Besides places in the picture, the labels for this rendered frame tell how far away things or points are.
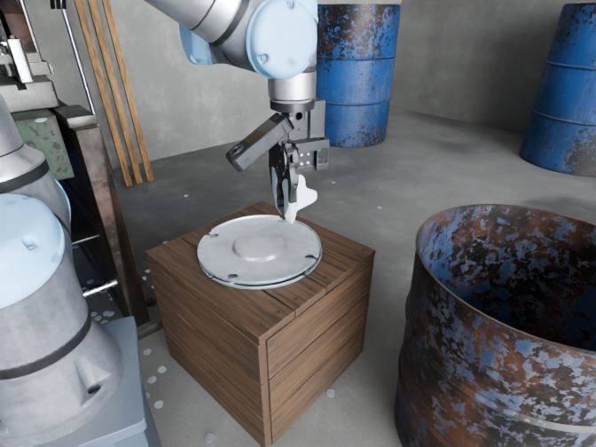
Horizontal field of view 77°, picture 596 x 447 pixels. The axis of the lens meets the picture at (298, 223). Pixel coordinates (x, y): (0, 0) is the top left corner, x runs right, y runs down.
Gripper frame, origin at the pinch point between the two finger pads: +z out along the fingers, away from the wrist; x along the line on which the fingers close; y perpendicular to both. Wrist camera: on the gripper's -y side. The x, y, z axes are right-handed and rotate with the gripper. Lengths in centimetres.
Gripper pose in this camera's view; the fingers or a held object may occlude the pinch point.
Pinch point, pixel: (283, 213)
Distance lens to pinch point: 68.9
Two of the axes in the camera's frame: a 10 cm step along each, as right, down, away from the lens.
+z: 0.1, 8.7, 5.0
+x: -4.3, -4.5, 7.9
